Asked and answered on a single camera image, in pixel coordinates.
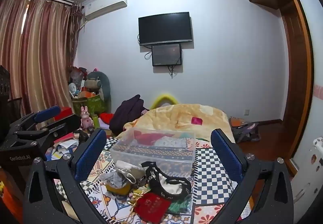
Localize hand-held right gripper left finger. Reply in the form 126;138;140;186
23;128;112;224

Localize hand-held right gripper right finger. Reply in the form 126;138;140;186
208;128;295;224

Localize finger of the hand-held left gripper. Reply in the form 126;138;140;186
15;113;82;151
9;105;62;135

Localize clear plastic storage box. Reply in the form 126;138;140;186
110;128;197;173

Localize black lace garment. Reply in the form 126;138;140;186
141;161;193;200

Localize red fabric pouch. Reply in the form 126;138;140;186
134;192;172;223

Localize yellow soft item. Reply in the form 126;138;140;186
106;181;132;196

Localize red box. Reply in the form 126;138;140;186
57;106;74;120

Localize pile of books and papers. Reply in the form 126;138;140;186
46;133;82;162

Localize patterned bedsheet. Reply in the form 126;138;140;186
50;136;253;224

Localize pink plush rabbit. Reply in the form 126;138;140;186
80;106;94;129

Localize dark backpack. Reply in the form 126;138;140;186
229;116;262;143

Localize crumpled clear plastic bag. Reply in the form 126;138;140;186
100;171;132;189

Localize green storage bin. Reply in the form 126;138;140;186
73;94;107;115

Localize striped pink curtain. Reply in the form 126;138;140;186
0;0;84;120

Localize dark purple coat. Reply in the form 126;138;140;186
109;94;150;137

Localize white patterned folded cloth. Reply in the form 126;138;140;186
153;136;188;151

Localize grey plush toy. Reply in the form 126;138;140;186
84;71;112;111

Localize red folded cloth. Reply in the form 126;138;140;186
133;130;162;146

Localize yellow fleece blanket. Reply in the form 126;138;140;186
123;104;237;144

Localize green cloth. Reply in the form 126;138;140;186
169;198;194;215

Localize white door with stickers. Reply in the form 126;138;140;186
290;83;323;216

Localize yellow hoop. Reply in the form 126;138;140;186
150;93;178;110

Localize small black monitor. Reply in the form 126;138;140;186
151;43;182;67

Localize white air conditioner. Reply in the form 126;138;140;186
84;0;128;22

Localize gold tassel cord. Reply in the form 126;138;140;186
126;189;152;224

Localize wooden door frame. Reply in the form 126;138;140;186
277;0;315;177

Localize wall-mounted black television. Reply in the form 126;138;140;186
138;12;194;46

